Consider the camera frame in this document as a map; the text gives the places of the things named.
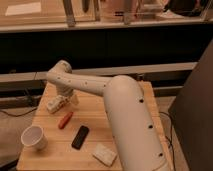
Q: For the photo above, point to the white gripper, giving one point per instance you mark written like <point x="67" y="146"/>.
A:
<point x="67" y="91"/>

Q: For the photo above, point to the white plastic bottle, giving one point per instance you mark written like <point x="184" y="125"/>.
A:
<point x="56" y="103"/>

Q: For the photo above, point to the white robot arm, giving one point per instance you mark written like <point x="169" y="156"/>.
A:
<point x="133" y="129"/>

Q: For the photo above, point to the black rectangular block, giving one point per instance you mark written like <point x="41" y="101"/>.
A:
<point x="80" y="137"/>

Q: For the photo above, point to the white paper cup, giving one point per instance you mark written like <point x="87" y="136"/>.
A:
<point x="34" y="137"/>

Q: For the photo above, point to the white sponge block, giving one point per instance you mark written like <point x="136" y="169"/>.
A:
<point x="104" y="155"/>

